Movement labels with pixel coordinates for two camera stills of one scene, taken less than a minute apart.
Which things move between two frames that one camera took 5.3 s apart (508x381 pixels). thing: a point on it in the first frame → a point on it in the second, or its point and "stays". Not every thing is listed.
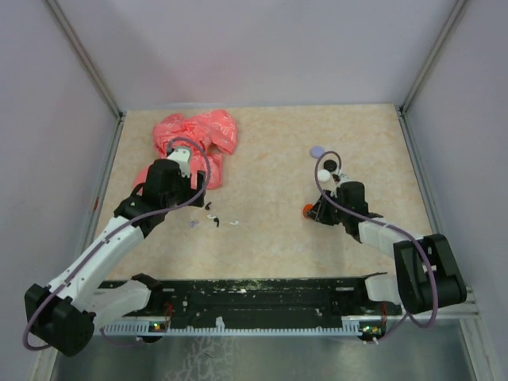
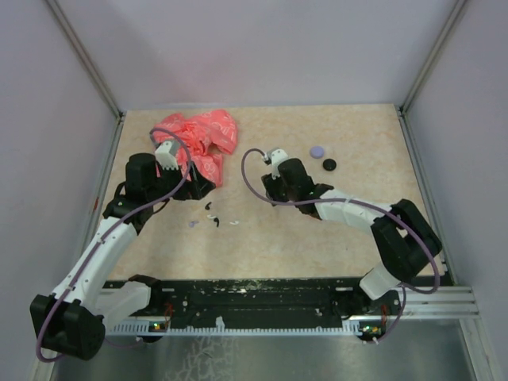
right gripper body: x=329 y=213 → x=276 y=189
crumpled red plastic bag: x=213 y=128 stays
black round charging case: x=330 y=165 stays
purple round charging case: x=317 y=151 stays
